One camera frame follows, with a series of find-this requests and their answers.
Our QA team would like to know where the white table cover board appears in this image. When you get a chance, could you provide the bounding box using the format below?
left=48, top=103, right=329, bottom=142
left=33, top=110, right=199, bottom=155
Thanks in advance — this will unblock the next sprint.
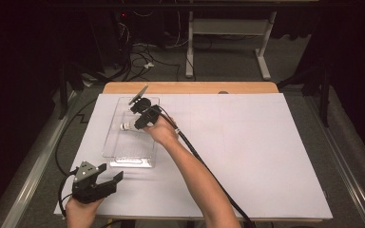
left=53, top=92, right=334, bottom=221

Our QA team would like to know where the dark equipment case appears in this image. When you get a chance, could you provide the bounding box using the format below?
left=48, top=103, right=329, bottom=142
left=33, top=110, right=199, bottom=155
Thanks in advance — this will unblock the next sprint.
left=86, top=8, right=132, bottom=72

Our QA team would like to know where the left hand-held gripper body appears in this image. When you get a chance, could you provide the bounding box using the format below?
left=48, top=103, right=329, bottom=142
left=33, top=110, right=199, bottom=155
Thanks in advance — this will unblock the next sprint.
left=71, top=161, right=107, bottom=204

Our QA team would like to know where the person's right hand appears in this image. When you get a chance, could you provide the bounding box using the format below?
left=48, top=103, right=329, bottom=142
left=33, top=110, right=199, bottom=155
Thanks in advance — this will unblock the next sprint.
left=143, top=114, right=181, bottom=147

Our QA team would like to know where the clear plastic bin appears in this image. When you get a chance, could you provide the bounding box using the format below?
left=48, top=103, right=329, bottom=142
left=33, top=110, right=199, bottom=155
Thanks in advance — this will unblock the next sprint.
left=102, top=96, right=162, bottom=169

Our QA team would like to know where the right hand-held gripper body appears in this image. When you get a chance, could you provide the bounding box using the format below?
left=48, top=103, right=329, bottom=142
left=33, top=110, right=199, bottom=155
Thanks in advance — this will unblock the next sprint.
left=127, top=85, right=163, bottom=126

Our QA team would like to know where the black tripod stand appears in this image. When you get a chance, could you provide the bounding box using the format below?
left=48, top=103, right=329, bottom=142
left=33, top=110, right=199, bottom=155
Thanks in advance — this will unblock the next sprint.
left=278, top=61, right=332, bottom=127
left=56, top=60, right=88, bottom=121

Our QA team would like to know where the white metal stand frame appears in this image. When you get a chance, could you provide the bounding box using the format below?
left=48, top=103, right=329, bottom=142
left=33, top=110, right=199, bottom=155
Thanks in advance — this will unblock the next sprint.
left=177, top=0, right=319, bottom=81

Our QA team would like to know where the dark curtain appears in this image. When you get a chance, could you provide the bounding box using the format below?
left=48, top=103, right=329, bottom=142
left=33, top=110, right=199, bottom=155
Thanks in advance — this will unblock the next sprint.
left=310, top=0, right=365, bottom=165
left=0, top=0, right=61, bottom=179

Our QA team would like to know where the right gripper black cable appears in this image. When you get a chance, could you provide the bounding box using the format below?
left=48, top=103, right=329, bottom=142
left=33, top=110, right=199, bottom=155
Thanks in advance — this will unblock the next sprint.
left=156, top=105, right=257, bottom=228

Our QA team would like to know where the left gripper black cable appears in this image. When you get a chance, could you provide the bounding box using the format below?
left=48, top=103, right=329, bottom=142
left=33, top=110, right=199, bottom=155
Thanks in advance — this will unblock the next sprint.
left=55, top=98, right=99, bottom=221

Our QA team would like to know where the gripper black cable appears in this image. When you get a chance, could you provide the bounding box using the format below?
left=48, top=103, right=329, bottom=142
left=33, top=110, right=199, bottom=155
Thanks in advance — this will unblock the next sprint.
left=55, top=98, right=99, bottom=221
left=156, top=105, right=257, bottom=228

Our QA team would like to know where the aluminium floor rail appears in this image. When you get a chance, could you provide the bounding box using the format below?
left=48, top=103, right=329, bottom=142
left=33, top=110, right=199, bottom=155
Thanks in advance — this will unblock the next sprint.
left=305, top=94, right=365, bottom=228
left=0, top=91, right=77, bottom=228

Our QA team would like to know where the person's left hand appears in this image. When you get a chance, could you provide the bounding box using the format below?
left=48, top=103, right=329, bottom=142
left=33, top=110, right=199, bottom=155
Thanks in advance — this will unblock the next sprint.
left=66, top=196, right=106, bottom=228

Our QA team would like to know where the tangle of floor cables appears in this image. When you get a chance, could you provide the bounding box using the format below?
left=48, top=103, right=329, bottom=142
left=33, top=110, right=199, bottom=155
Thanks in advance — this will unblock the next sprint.
left=113, top=9, right=184, bottom=82

